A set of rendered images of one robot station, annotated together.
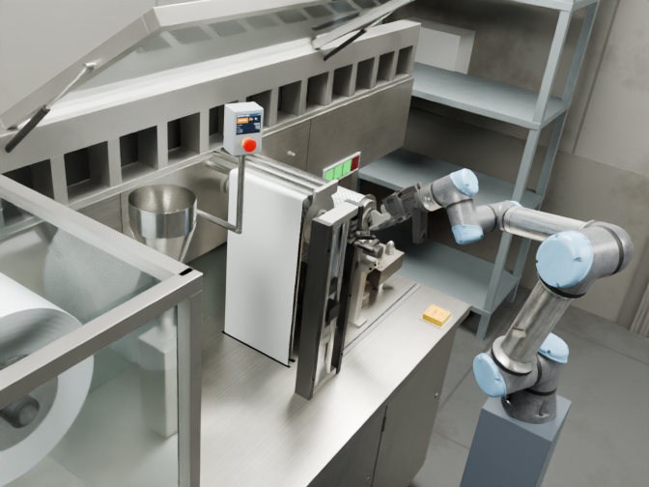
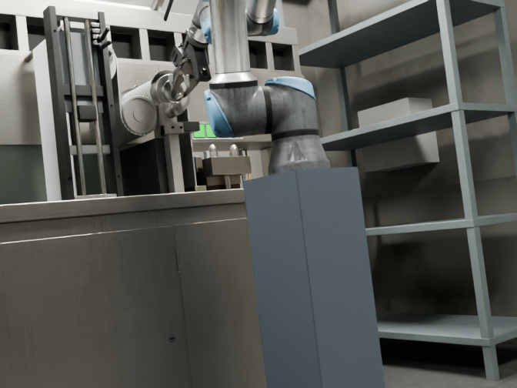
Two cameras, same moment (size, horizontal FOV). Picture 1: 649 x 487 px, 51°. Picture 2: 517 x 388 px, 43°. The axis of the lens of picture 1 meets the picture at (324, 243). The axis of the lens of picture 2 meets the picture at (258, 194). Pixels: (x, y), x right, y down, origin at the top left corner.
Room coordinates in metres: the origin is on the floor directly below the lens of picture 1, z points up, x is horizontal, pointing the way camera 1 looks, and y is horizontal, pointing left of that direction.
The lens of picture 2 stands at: (-0.02, -1.10, 0.78)
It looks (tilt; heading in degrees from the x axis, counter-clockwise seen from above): 3 degrees up; 21
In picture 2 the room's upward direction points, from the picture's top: 7 degrees counter-clockwise
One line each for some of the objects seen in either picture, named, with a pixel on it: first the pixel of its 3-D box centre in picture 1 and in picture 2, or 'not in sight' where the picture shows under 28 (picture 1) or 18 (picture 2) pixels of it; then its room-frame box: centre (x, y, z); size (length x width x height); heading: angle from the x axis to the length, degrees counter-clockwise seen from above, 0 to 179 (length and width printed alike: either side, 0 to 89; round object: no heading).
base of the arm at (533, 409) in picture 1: (532, 390); (297, 153); (1.48, -0.62, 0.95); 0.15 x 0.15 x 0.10
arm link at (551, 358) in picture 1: (541, 358); (288, 106); (1.47, -0.62, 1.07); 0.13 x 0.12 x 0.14; 120
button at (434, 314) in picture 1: (437, 315); not in sight; (1.85, -0.39, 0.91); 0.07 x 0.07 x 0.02; 59
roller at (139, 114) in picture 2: not in sight; (122, 122); (1.79, 0.06, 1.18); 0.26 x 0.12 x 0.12; 59
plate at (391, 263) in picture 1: (342, 248); (199, 173); (2.07, -0.06, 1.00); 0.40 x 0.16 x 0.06; 59
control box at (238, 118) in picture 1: (244, 129); not in sight; (1.37, 0.20, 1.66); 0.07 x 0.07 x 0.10; 34
